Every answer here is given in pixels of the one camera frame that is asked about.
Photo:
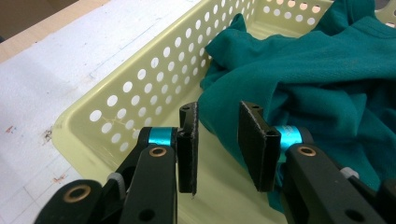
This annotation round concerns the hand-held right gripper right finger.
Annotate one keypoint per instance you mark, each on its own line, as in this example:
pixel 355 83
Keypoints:
pixel 259 146

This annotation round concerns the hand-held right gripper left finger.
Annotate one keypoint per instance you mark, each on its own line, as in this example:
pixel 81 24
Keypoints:
pixel 187 149

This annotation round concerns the pale yellow perforated plastic basket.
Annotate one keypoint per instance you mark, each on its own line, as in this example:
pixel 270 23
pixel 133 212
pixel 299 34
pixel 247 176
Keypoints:
pixel 146 90

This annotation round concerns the teal green cloth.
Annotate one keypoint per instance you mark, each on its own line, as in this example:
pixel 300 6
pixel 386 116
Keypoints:
pixel 311 81

